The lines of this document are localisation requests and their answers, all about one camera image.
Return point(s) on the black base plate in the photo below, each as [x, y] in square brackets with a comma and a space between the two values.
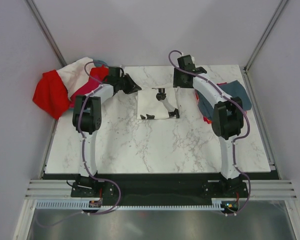
[160, 188]

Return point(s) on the folded grey-blue t-shirt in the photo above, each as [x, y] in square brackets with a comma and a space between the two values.
[234, 88]

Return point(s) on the right aluminium frame post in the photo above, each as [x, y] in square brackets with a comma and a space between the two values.
[266, 33]

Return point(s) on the red t-shirt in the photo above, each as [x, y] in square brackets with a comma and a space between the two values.
[51, 94]

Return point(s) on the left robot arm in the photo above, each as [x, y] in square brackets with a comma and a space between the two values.
[87, 114]

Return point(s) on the aluminium frame post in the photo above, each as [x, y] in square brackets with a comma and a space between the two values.
[45, 30]
[266, 33]

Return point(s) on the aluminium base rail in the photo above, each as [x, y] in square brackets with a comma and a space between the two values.
[260, 190]

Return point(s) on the teal laundry basket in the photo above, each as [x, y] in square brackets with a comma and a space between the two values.
[99, 63]

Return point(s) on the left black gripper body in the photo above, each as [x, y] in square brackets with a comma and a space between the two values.
[121, 82]

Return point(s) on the white slotted cable duct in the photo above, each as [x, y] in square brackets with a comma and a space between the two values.
[90, 205]

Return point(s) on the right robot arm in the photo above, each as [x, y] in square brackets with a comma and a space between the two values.
[228, 113]

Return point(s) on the left aluminium frame post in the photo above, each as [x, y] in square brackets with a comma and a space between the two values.
[45, 30]

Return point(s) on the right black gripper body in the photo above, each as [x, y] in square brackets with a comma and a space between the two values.
[178, 80]

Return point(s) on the magenta t-shirt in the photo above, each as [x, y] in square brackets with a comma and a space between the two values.
[88, 87]

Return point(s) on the folded magenta garment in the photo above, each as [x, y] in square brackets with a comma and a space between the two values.
[197, 96]

